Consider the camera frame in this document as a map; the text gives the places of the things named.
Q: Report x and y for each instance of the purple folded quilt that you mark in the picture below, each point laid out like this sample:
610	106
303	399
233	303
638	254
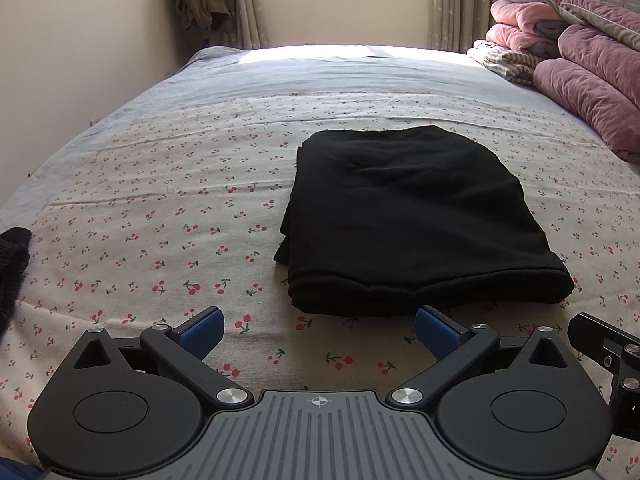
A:
590	90

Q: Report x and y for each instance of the person's blue clothing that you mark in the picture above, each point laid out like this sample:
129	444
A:
15	470

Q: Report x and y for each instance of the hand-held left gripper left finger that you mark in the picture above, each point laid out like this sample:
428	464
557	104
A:
202	330

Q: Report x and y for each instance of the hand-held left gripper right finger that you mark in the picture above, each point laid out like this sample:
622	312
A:
435	327

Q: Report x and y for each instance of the grey star curtain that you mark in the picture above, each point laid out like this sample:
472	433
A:
250	5
457	5

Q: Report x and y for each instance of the black pants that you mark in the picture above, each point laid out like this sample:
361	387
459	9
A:
410	210

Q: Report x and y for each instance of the striped folded blanket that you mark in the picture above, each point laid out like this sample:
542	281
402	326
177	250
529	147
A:
500	62

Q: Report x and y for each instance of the dark knit cloth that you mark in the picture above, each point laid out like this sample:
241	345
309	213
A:
12	270

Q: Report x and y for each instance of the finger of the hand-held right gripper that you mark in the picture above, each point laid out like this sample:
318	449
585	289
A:
592	335

